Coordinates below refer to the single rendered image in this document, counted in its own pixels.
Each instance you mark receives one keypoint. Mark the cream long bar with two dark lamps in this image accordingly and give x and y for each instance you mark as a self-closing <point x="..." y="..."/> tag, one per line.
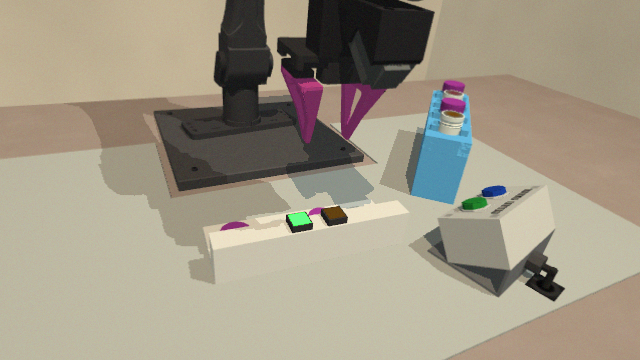
<point x="288" y="240"/>

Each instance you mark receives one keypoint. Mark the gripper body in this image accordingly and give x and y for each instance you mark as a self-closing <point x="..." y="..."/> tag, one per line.
<point x="330" y="70"/>

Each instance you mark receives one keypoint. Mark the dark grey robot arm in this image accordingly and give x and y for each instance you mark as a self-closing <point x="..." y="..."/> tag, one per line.
<point x="387" y="39"/>

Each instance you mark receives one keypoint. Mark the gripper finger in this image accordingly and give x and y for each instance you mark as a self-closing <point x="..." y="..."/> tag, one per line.
<point x="367" y="100"/>
<point x="306" y="94"/>

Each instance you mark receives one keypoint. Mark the blue rectangular tube holder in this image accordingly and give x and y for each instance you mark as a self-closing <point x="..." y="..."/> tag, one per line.
<point x="443" y="157"/>

